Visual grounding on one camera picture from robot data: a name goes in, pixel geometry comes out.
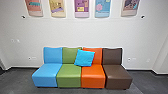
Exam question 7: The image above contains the blue square cushion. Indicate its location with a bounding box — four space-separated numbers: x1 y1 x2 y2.
73 49 96 67

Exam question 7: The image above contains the orange sofa seat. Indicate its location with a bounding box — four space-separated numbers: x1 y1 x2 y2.
80 47 107 90

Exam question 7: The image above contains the green sofa seat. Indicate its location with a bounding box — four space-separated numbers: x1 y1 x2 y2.
55 46 83 89

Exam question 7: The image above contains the brown sofa seat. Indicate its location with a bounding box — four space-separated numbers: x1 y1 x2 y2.
101 47 134 91

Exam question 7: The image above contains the blue sofa seat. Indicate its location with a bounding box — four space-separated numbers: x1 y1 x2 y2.
31 46 64 89

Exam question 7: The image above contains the purple wall poster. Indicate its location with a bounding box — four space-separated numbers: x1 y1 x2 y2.
73 0 90 19

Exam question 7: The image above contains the yellow wall poster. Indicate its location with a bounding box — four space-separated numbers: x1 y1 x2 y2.
48 0 67 18

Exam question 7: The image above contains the white wall outlet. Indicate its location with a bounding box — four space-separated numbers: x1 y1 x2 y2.
127 57 137 62
27 56 37 61

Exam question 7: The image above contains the pink tan wall poster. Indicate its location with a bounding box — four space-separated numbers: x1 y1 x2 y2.
120 0 141 18

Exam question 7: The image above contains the orange red wall poster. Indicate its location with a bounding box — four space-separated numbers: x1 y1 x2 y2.
24 0 44 18

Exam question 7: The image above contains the small dark wall fixture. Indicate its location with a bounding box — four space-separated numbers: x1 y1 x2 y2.
20 14 26 20
140 14 146 20

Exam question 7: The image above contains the white wall light switch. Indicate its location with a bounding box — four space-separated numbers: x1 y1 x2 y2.
10 38 21 44

